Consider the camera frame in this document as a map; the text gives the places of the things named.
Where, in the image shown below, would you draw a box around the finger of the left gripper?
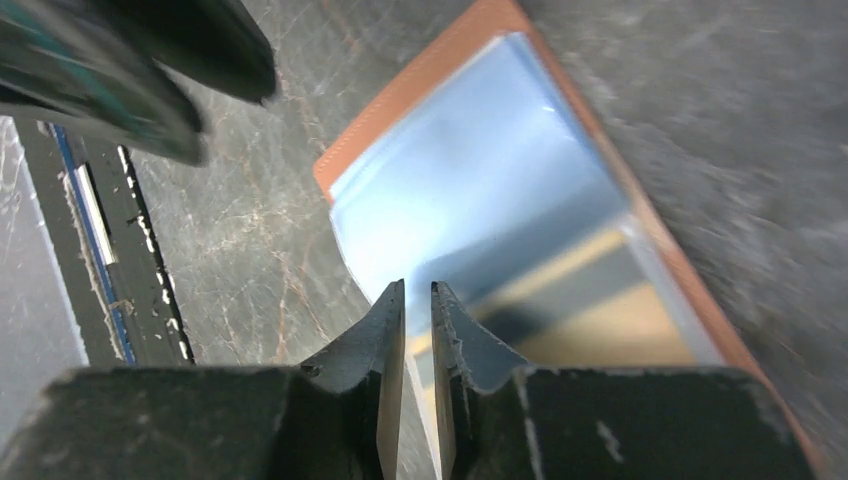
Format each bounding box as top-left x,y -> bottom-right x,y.
1,1 -> 204,166
94,0 -> 277,104

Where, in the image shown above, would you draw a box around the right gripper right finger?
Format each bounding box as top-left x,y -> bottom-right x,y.
431,281 -> 534,479

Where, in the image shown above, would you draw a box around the tan leather card holder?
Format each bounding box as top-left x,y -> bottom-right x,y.
313,1 -> 819,479

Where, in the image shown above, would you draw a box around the orange credit card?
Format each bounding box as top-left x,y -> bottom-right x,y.
447,226 -> 697,366

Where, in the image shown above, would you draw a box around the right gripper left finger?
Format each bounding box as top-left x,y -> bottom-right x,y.
298,280 -> 405,479

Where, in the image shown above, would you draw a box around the blue credit card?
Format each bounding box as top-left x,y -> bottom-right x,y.
330,33 -> 628,332

